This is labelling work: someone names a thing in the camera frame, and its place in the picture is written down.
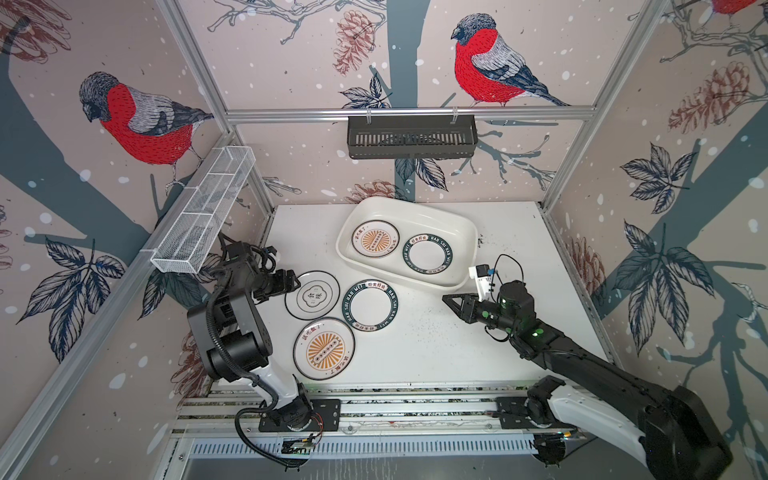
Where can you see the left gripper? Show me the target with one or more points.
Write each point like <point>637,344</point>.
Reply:
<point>282,283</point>

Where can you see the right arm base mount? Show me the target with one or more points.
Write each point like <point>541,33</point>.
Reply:
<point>525,413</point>

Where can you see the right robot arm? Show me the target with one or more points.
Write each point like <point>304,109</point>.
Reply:
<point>670,432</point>

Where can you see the orange sunburst plate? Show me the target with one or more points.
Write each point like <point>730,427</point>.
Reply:
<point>375,238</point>
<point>323,349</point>

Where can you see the green rim plate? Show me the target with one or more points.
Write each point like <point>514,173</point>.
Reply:
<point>427,254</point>
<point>369,305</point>

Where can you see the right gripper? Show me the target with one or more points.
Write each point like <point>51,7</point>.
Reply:
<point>468,308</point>

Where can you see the white black line plate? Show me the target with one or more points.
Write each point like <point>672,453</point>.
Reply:
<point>317,296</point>

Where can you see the white plastic bin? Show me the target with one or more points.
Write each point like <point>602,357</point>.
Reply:
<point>411,219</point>

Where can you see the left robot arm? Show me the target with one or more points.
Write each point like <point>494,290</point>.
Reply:
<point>233,340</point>

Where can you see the black hanging wire basket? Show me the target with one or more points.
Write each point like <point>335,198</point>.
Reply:
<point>412,137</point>

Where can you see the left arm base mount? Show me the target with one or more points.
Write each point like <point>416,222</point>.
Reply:
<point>303,415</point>

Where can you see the white mesh wall shelf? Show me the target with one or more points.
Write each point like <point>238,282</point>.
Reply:
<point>193,233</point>

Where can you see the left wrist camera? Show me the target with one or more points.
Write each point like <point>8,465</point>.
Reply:
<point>261,260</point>

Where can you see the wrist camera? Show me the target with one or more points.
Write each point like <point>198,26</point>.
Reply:
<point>483,277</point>
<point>261,260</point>

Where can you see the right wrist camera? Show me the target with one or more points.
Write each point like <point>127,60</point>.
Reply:
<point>483,277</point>

